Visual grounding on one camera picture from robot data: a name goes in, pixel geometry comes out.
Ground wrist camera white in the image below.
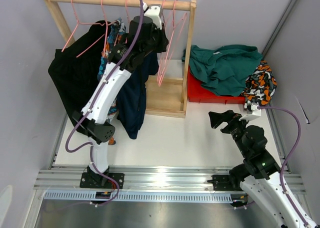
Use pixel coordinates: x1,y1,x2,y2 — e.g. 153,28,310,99
143,2,163,30
239,101,262,121

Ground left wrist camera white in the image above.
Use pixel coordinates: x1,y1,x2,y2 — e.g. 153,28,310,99
143,2,163,30

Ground blue orange patterned shorts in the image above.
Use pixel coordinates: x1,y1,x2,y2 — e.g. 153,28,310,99
97,17,126,145

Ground slotted cable duct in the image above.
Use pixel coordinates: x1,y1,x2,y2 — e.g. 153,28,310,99
44,190,233,204

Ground wooden clothes rack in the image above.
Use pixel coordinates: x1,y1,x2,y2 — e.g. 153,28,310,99
44,0,197,118

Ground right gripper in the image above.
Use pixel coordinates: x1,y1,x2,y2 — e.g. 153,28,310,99
207,109,252,156

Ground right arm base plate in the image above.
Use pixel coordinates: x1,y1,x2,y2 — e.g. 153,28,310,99
206,175,242,191

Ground teal green shorts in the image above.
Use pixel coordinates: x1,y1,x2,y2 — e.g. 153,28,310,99
189,44,263,97

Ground pink hanger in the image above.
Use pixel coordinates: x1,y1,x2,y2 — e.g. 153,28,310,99
157,0,188,87
60,0,109,58
157,8,175,87
100,0,116,58
125,0,130,24

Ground orange grey camouflage shorts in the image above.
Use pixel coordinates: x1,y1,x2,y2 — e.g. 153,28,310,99
241,60,277,106

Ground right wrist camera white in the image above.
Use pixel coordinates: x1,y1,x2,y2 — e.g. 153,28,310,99
239,101,262,121

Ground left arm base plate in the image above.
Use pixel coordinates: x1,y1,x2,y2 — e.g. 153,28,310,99
79,172,125,189

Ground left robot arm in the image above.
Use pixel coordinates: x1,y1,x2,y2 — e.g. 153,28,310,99
72,14,169,188

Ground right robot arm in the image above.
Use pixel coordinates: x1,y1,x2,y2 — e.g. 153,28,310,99
208,105,319,228

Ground aluminium rail frame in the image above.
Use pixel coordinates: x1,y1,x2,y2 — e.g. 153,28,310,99
24,103,316,228

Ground red plastic tray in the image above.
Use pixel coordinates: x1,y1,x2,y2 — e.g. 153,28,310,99
187,68,245,105

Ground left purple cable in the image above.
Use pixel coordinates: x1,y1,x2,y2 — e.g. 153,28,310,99
64,0,145,154

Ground black shorts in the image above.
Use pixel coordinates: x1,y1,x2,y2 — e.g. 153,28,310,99
48,20,111,126

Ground navy blue shorts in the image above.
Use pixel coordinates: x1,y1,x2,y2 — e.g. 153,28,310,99
116,52,159,139

